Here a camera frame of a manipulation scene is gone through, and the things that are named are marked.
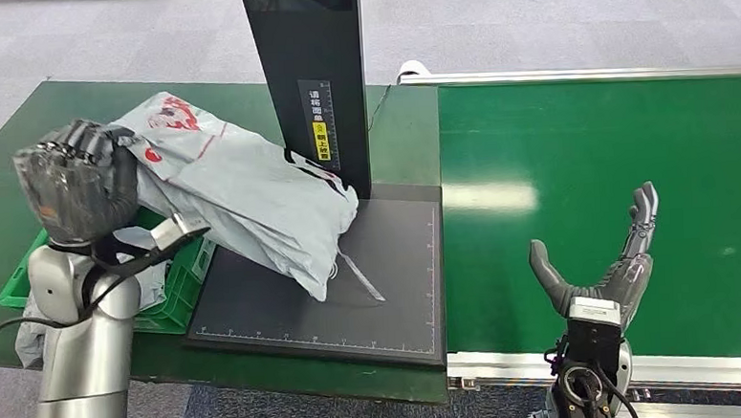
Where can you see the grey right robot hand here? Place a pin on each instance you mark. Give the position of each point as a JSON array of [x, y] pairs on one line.
[[631, 283]]

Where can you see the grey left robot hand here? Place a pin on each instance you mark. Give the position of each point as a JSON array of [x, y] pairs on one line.
[[80, 185]]

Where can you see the grey mailer bag black print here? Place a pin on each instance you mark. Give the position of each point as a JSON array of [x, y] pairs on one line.
[[236, 189]]

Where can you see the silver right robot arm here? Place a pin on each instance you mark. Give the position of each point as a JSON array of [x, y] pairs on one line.
[[626, 372]]

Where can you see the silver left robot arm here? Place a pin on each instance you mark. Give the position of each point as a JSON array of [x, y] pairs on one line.
[[80, 362]]

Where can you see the green conveyor belt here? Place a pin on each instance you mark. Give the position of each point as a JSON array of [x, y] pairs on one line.
[[691, 153]]

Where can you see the black scanner machine with column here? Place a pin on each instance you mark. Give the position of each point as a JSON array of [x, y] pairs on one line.
[[388, 308]]

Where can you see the white conveyor end roller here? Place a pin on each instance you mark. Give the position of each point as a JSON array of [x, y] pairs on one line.
[[410, 68]]

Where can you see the green plastic crate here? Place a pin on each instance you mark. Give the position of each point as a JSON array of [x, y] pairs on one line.
[[181, 293]]

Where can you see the grey mailer bag red stripe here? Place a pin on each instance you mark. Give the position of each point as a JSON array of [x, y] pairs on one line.
[[30, 339]]

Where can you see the black yellow column label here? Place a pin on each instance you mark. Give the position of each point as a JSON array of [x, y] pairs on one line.
[[320, 121]]

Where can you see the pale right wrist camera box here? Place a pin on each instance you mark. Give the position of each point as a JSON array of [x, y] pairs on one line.
[[594, 310]]

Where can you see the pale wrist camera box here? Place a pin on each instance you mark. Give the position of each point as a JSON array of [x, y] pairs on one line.
[[175, 229], [594, 310]]

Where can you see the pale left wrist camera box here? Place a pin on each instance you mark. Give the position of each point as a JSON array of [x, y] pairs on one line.
[[175, 229]]

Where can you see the aluminium conveyor side rail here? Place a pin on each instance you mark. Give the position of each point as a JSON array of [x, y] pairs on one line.
[[702, 371], [592, 73]]

